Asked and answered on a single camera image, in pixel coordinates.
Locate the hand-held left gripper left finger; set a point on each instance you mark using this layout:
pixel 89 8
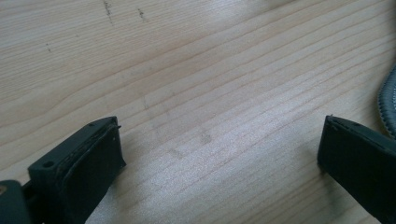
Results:
pixel 77 168

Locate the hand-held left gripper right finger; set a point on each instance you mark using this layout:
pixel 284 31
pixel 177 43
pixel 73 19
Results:
pixel 361 161

